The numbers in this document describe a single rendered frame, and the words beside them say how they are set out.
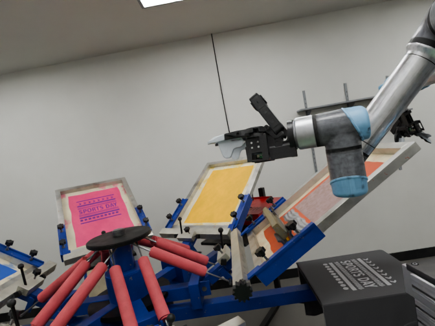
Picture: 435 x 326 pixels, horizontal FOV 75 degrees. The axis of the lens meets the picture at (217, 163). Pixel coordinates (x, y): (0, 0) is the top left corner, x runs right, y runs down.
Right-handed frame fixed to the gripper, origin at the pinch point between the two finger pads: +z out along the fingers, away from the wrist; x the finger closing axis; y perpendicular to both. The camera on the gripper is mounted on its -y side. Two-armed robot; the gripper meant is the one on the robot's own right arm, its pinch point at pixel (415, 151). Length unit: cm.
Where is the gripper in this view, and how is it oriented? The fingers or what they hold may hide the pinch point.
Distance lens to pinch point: 164.2
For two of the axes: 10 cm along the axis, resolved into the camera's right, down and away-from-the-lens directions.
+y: -0.3, 0.5, -10.0
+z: 4.5, 8.9, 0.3
